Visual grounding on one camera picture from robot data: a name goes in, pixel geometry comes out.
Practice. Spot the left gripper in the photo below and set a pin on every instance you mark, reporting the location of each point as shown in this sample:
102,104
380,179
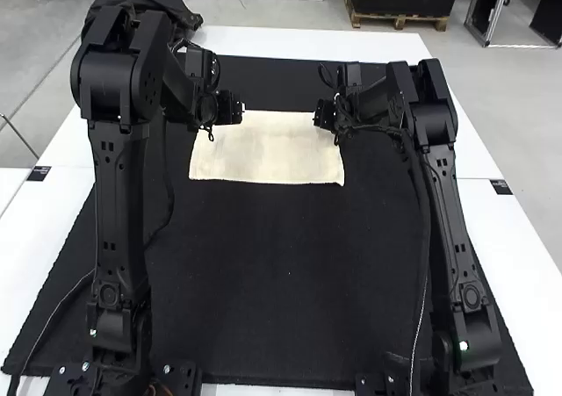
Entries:
226,108

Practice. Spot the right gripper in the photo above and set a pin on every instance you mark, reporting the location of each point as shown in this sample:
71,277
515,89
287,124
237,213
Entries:
329,115

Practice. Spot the pale towel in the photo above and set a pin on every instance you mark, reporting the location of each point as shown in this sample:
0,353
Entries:
272,154

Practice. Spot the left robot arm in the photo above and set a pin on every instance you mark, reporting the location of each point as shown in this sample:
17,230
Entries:
114,194

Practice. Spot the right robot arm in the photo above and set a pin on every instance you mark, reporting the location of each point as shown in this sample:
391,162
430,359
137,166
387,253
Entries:
443,220

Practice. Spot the wooden pallet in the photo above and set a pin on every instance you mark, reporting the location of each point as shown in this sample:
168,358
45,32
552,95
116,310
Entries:
395,19

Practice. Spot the black mat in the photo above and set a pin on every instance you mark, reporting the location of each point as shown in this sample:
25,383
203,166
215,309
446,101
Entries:
285,260

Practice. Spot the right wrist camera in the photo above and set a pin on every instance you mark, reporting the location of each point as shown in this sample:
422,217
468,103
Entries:
350,75

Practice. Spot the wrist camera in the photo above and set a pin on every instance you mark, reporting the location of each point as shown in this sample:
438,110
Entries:
199,69
350,75

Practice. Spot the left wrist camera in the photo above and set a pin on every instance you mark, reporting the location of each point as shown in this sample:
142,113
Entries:
199,69

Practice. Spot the aluminium frame cart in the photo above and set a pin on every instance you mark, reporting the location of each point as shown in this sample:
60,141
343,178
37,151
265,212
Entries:
494,16

